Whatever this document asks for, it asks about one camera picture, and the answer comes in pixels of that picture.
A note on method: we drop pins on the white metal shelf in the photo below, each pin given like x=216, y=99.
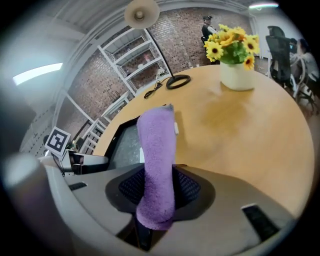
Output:
x=131, y=58

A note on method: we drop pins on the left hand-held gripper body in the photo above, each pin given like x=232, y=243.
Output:
x=58, y=142

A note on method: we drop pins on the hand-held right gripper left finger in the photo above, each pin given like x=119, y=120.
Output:
x=130, y=190

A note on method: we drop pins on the black tray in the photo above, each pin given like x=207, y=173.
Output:
x=126, y=147

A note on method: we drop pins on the black office chair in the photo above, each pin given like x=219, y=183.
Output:
x=278, y=56

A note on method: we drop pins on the black desk lamp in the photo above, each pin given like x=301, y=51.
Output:
x=178, y=81

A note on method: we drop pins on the small white block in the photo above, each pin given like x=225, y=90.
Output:
x=176, y=128

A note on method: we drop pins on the white chair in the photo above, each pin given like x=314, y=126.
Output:
x=302, y=85

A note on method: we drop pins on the purple cloth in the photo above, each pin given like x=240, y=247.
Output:
x=156, y=155

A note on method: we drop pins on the ceiling light strip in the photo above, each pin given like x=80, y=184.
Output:
x=37, y=73

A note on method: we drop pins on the yellow sunflower bouquet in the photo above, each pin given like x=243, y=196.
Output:
x=231, y=46

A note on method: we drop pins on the white slatted rack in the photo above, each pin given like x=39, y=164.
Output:
x=92, y=136

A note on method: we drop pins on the white side table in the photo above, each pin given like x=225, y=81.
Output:
x=115, y=104

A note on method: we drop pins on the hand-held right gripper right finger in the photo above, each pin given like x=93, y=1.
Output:
x=190, y=190

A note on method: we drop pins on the white flower pot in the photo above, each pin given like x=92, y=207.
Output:
x=236, y=76

